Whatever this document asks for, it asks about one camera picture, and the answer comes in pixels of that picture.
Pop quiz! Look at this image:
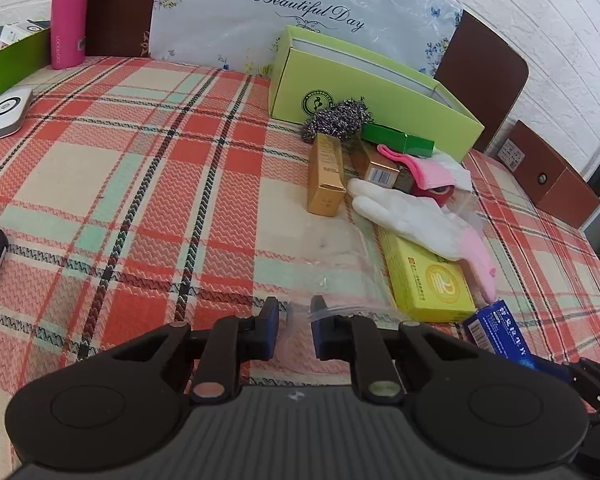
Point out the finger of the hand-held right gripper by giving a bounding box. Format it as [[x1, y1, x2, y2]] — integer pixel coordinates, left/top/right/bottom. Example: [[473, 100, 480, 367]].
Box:
[[530, 355, 600, 416]]

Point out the open green storage box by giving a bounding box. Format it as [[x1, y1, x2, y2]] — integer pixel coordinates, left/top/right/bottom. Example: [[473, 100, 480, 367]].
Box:
[[0, 21, 52, 100]]

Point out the yellow flat carton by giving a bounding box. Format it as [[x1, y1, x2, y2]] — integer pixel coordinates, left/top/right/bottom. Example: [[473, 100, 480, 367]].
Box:
[[377, 227, 477, 323]]

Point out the steel wool scrubber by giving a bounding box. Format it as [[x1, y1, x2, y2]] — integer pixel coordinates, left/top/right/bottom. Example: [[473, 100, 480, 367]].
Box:
[[301, 100, 373, 143]]

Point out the floral plastic bag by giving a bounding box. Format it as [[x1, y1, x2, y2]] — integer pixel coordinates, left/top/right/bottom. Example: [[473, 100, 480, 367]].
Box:
[[150, 0, 466, 78]]

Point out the small dark green carton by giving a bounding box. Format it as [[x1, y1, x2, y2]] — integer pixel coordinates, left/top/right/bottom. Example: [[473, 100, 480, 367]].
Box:
[[361, 122, 436, 157]]

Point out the gold carton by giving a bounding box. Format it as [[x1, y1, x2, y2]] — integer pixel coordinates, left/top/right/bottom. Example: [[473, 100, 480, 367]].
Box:
[[307, 133, 347, 217]]

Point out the light green cardboard box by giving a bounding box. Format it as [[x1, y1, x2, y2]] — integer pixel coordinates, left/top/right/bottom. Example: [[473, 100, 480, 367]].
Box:
[[268, 25, 485, 163]]

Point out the brown orange carton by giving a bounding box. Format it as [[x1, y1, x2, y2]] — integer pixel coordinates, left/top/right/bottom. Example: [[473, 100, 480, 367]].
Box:
[[357, 137, 415, 194]]

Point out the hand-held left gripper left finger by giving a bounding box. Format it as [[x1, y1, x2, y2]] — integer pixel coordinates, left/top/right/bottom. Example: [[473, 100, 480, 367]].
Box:
[[111, 296, 281, 406]]

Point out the white round-ring device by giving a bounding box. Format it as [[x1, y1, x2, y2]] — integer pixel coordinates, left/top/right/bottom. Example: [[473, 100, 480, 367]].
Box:
[[0, 86, 35, 145]]

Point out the blue carton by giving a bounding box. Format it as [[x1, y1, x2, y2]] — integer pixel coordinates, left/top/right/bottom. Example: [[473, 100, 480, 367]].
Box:
[[462, 300, 538, 371]]

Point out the floral Beautiful Day board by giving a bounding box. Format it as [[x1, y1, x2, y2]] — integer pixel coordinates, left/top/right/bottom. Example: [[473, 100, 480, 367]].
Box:
[[87, 0, 530, 153]]

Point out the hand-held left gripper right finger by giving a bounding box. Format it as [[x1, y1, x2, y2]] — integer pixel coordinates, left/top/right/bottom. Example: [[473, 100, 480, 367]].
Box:
[[310, 295, 481, 406]]

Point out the red plaid cloth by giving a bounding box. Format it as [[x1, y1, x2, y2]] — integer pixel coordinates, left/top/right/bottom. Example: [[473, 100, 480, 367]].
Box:
[[0, 55, 600, 461]]

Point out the white packet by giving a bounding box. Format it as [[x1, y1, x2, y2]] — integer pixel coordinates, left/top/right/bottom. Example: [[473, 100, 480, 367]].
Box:
[[0, 21, 51, 45]]

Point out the red tape roll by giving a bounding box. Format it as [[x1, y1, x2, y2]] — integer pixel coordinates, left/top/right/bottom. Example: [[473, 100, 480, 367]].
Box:
[[411, 180, 453, 206]]

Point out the white glove with pink cuff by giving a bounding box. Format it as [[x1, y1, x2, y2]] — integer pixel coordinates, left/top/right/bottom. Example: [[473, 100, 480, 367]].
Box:
[[347, 178, 498, 303], [377, 144, 473, 193]]

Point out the brown cardboard box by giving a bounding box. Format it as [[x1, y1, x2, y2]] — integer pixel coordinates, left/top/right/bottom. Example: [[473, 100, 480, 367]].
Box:
[[499, 120, 600, 231]]

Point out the clear plastic zip bag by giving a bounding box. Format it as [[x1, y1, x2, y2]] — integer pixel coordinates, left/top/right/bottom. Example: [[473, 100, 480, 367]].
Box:
[[280, 190, 486, 333]]

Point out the pink bottle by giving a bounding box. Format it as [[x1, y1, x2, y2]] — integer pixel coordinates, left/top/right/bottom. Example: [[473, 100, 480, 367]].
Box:
[[50, 0, 92, 70]]

